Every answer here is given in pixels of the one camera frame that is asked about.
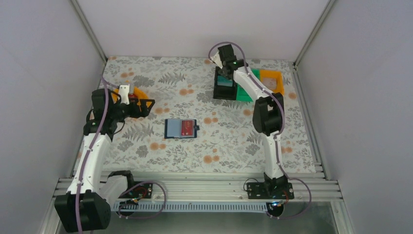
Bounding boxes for blue leather card holder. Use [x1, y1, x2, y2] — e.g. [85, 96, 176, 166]
[164, 118, 200, 139]

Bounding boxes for black bin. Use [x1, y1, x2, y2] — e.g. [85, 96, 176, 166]
[213, 66, 238, 100]

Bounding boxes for teal card stack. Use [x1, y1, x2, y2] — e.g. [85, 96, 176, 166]
[217, 76, 233, 87]

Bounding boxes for pale card stack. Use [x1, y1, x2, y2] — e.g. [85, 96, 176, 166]
[263, 78, 277, 90]

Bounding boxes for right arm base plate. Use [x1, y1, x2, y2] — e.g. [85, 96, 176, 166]
[246, 182, 295, 200]

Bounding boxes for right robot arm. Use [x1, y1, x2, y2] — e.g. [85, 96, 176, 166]
[211, 43, 288, 192]

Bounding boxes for aluminium mounting rail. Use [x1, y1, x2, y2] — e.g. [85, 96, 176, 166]
[53, 171, 343, 202]

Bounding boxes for orange bin left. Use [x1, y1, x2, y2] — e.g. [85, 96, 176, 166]
[112, 85, 149, 120]

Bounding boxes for orange bin right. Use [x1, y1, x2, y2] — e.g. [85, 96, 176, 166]
[259, 70, 284, 95]

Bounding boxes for floral table mat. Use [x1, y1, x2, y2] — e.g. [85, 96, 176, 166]
[74, 57, 319, 174]

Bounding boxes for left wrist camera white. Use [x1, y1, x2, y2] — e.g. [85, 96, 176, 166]
[118, 84, 130, 105]

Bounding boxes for orange bin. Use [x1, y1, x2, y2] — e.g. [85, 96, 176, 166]
[112, 85, 149, 120]
[259, 70, 284, 95]

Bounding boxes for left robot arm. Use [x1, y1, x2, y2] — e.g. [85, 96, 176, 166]
[54, 85, 155, 233]

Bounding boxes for green bin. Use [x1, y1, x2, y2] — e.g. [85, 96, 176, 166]
[236, 68, 262, 102]

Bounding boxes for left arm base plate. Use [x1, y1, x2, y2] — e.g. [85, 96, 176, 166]
[114, 181, 154, 200]

